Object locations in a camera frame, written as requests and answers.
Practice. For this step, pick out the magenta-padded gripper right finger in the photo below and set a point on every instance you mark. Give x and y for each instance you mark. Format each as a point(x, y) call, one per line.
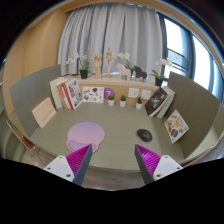
point(163, 166)

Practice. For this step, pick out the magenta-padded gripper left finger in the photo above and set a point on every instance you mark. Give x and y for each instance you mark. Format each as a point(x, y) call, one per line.
point(61, 166)

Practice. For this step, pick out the black computer mouse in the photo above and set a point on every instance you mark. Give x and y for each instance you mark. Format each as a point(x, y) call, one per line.
point(144, 135)

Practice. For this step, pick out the purple mouse pad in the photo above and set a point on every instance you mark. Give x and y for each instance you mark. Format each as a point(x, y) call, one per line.
point(85, 133)

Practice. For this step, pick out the white sticker sheet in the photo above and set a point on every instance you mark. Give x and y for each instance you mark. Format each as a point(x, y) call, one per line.
point(176, 126)

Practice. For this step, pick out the wooden chair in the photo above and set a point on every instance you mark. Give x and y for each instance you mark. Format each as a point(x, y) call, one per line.
point(25, 141)

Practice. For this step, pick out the beige card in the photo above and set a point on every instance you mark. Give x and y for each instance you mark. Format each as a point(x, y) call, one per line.
point(44, 112)

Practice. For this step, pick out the black cover book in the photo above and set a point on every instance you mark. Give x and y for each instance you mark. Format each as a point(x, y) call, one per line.
point(155, 101)

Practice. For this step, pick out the small succulent white pot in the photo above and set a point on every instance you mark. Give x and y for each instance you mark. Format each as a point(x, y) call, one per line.
point(111, 102)
point(139, 104)
point(123, 102)

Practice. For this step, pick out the green desk partition panel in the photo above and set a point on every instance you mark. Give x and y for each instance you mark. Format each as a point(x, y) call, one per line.
point(196, 106)
point(31, 90)

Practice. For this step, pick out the tan-spined book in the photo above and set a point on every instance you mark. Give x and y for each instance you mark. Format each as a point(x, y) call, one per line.
point(62, 96)

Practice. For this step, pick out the red photo-cover book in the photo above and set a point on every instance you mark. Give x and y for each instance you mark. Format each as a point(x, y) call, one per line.
point(74, 93)

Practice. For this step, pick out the thick white book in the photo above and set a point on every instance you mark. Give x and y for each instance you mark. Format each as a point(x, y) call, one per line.
point(54, 91)

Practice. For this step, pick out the white picture card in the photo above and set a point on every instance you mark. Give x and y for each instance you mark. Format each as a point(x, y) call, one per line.
point(93, 94)

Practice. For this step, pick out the large white orchid black pot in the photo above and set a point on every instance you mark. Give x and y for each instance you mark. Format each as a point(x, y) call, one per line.
point(159, 82)

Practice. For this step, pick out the round purple number sign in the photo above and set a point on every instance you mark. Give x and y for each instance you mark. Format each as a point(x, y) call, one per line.
point(108, 92)

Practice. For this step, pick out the small white orchid black pot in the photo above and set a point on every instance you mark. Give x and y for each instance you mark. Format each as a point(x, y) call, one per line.
point(84, 73)

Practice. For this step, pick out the wooden desk shelf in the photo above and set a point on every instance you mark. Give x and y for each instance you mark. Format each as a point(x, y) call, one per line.
point(106, 82)

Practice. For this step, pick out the dark wooden horse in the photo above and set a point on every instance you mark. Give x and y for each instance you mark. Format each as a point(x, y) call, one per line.
point(140, 72)

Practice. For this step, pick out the pink wooden horse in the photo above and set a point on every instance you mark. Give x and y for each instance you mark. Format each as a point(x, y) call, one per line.
point(123, 72)

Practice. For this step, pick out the wooden hand model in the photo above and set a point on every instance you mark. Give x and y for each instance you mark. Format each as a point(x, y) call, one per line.
point(97, 65)

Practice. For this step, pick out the white orchid behind horses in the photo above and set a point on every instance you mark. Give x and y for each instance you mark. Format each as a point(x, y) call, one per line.
point(126, 56)

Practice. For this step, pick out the wooden mannequin figure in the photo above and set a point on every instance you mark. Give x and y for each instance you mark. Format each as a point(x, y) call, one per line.
point(109, 58)

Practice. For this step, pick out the grey curtain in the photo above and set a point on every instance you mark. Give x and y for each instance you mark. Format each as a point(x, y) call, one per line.
point(100, 33)

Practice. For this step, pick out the white wall socket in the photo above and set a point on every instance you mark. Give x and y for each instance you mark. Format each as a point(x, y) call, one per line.
point(133, 92)
point(146, 94)

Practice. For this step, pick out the window with dark frame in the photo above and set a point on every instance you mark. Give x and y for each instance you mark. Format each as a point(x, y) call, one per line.
point(186, 56)

